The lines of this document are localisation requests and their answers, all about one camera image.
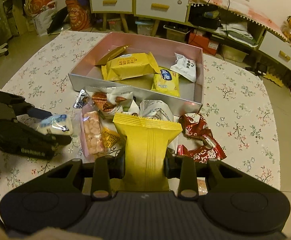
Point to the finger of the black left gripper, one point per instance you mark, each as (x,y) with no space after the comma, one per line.
(19,106)
(18,139)

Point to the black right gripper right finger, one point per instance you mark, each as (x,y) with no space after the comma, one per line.
(182,168)

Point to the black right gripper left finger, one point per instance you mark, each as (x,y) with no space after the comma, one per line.
(105,169)

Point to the orange white snack packet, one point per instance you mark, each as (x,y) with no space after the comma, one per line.
(111,140)

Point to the pink candy bar packet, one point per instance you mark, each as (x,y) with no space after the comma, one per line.
(92,138)

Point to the red candy wrapper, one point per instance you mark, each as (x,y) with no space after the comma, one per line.
(209,150)
(195,126)

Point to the white and blue snack packet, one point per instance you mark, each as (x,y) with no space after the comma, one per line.
(60,124)

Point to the tall yellow snack packet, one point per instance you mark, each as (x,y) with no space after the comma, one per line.
(146,145)

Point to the silver blue truffle chocolate packet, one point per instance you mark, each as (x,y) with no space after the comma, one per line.
(81,100)

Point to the white printed snack packet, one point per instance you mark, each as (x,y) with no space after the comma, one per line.
(155,109)

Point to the pecan nut white packet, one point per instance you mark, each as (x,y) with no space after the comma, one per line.
(112,100)

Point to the pink and silver cardboard box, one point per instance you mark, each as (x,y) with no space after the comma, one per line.
(86,73)

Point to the floral tablecloth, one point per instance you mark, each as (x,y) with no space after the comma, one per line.
(236,107)

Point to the small yellow chips packet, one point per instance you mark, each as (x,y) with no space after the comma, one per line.
(166,82)

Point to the white snack packet in box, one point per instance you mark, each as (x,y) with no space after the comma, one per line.
(184,67)

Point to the large yellow biscuit packet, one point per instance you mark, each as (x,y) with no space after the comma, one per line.
(129,66)

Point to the orange cartoon bag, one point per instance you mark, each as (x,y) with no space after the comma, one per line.
(80,16)

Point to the gold foil packet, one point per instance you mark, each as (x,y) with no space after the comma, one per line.
(111,55)

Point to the red storage box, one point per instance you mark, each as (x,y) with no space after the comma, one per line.
(208,46)

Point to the left white drawer cabinet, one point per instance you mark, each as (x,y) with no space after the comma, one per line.
(113,6)

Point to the white drawer cabinet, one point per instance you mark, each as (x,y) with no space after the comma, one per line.
(170,10)
(276,48)
(113,6)

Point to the right white drawer cabinet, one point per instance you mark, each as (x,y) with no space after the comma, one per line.
(276,48)

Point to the middle white drawer cabinet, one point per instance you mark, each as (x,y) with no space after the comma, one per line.
(170,10)

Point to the pink cloth on shelf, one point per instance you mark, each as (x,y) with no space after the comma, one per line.
(243,9)

